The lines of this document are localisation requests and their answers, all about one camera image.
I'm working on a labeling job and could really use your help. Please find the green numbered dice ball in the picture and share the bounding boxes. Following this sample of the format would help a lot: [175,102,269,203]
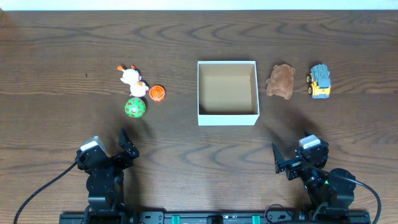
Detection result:
[124,98,147,118]

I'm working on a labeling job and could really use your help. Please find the orange patterned ball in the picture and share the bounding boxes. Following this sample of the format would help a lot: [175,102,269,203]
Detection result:
[149,85,166,102]

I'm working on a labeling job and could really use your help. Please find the white pink rabbit figure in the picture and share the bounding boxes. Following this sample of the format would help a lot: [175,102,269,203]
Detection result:
[117,65,149,98]

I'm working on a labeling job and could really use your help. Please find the brown plush bear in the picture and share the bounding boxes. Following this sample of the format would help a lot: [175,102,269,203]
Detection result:
[266,64,295,100]

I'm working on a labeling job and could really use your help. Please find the yellow grey toy truck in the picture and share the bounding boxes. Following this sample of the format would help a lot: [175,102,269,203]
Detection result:
[306,64,331,99]

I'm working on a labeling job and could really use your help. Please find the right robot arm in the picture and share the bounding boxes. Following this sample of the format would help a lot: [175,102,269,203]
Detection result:
[272,135,359,223]

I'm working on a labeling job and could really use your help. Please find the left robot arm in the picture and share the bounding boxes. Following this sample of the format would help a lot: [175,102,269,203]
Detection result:
[75,129,139,223]

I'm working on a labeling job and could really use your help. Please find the white cardboard box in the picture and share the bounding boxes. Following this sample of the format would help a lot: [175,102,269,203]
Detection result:
[197,61,260,126]

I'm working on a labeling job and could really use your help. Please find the right black cable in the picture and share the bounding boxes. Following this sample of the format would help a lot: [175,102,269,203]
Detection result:
[323,170,382,224]

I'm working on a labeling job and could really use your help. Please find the black cable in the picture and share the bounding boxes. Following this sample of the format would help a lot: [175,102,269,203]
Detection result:
[323,170,382,224]
[12,161,78,224]

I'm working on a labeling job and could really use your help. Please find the left black cable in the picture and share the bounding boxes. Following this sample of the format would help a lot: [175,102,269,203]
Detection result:
[12,161,78,224]

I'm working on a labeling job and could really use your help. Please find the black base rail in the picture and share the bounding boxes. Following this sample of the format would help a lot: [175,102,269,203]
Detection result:
[58,210,371,224]

